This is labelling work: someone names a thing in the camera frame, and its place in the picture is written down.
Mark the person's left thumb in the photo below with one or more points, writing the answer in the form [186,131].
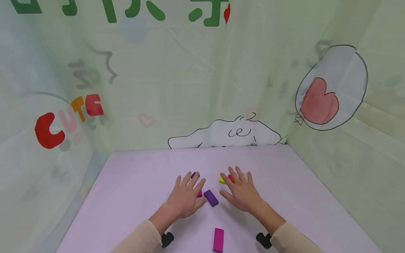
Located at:
[201,202]

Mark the person's right thumb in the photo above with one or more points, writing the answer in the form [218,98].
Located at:
[226,195]

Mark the person's right forearm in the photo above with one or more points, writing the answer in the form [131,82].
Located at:
[281,230]

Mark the person's left forearm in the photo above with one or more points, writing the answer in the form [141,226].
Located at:
[148,232]

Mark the black wrist band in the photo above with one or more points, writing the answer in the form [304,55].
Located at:
[264,240]
[167,239]

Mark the person's right index finger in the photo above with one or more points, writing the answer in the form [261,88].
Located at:
[226,179]

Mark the person's right little finger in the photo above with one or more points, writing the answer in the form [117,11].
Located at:
[250,177]

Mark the person's left hand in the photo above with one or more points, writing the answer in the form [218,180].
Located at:
[185,198]

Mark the person's left middle finger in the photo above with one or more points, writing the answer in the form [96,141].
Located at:
[194,179]

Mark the dark purple block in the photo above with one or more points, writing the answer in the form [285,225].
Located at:
[193,174]

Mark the yellow block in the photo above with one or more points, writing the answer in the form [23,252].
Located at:
[221,180]

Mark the person's right hand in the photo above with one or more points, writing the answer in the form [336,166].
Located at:
[243,196]

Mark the person's right middle finger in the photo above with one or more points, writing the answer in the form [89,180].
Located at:
[233,174]

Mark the purple rectangular block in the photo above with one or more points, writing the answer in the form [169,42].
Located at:
[211,198]

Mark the person's left index finger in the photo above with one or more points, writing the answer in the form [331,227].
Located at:
[200,185]

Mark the red block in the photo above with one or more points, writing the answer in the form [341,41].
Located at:
[231,178]

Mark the person's left little finger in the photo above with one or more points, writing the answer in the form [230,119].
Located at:
[177,181]

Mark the person's right ring finger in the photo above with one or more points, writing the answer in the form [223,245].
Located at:
[241,173]

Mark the magenta rectangular block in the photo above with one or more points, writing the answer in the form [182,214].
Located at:
[218,240]

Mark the person's left ring finger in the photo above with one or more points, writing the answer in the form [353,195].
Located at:
[185,179]

